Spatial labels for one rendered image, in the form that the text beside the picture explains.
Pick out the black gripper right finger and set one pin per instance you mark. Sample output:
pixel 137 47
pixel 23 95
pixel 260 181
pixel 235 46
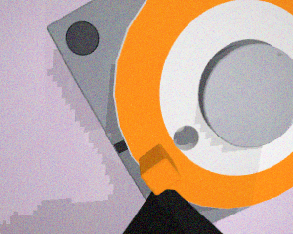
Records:
pixel 182 218

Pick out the orange round plate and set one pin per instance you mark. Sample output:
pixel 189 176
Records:
pixel 158 70

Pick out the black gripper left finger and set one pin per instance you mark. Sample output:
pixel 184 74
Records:
pixel 152 216

